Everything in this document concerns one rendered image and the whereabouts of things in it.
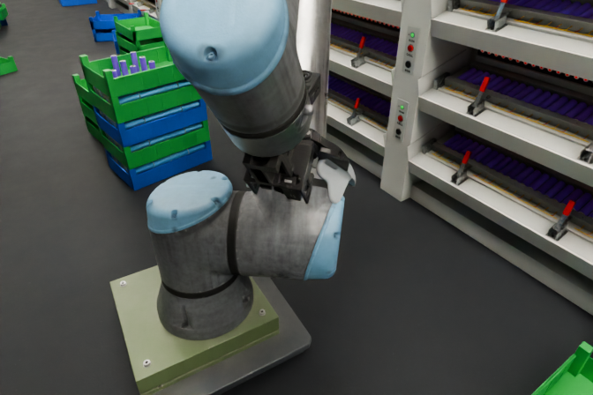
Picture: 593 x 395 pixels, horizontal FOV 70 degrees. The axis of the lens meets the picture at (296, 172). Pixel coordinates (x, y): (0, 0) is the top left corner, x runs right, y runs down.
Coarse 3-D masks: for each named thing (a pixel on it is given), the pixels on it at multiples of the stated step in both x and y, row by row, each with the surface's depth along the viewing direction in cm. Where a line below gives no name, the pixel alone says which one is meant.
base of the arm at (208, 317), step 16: (160, 288) 82; (224, 288) 78; (240, 288) 82; (160, 304) 81; (176, 304) 77; (192, 304) 76; (208, 304) 77; (224, 304) 78; (240, 304) 81; (160, 320) 82; (176, 320) 78; (192, 320) 77; (208, 320) 77; (224, 320) 78; (240, 320) 81; (176, 336) 79; (192, 336) 78; (208, 336) 78
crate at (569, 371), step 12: (588, 348) 80; (576, 360) 82; (588, 360) 82; (564, 372) 83; (576, 372) 83; (588, 372) 83; (552, 384) 82; (564, 384) 82; (576, 384) 82; (588, 384) 82
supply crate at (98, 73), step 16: (160, 48) 146; (96, 64) 134; (112, 64) 137; (128, 64) 140; (160, 64) 145; (96, 80) 125; (112, 80) 119; (128, 80) 122; (144, 80) 126; (160, 80) 129; (176, 80) 133; (112, 96) 121
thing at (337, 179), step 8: (320, 160) 54; (328, 160) 54; (320, 168) 54; (328, 168) 55; (336, 168) 56; (352, 168) 58; (320, 176) 54; (328, 176) 55; (336, 176) 56; (344, 176) 57; (352, 176) 58; (328, 184) 55; (336, 184) 56; (344, 184) 57; (352, 184) 60; (328, 192) 55; (336, 192) 56; (336, 200) 56
